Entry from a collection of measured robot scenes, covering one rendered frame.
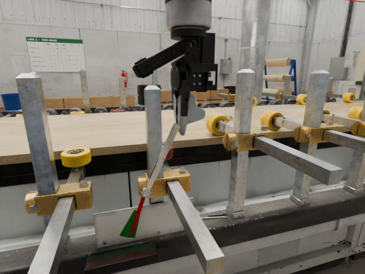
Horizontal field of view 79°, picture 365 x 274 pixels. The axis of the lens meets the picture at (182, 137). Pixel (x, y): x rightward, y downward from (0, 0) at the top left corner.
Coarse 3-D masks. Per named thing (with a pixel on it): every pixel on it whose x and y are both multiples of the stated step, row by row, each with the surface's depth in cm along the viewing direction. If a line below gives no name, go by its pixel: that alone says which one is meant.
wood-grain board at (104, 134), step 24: (0, 120) 114; (48, 120) 114; (72, 120) 114; (96, 120) 114; (120, 120) 114; (144, 120) 114; (168, 120) 114; (0, 144) 75; (24, 144) 75; (72, 144) 75; (96, 144) 75; (120, 144) 75; (144, 144) 76; (192, 144) 81
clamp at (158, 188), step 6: (144, 174) 60; (168, 174) 59; (174, 174) 59; (180, 174) 59; (186, 174) 59; (138, 180) 58; (144, 180) 57; (156, 180) 57; (162, 180) 57; (168, 180) 58; (180, 180) 59; (186, 180) 59; (138, 186) 60; (156, 186) 57; (162, 186) 57; (186, 186) 60; (156, 192) 57; (162, 192) 58
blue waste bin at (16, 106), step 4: (4, 96) 477; (8, 96) 477; (12, 96) 479; (16, 96) 482; (4, 100) 481; (8, 100) 479; (12, 100) 481; (16, 100) 484; (4, 104) 485; (8, 104) 482; (12, 104) 483; (16, 104) 486; (20, 104) 490; (8, 108) 486; (12, 108) 486; (16, 108) 488; (20, 108) 492
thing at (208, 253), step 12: (168, 168) 66; (168, 192) 56; (180, 192) 52; (180, 204) 47; (192, 204) 47; (180, 216) 46; (192, 216) 43; (192, 228) 40; (204, 228) 40; (192, 240) 39; (204, 240) 37; (204, 252) 35; (216, 252) 35; (204, 264) 34; (216, 264) 34
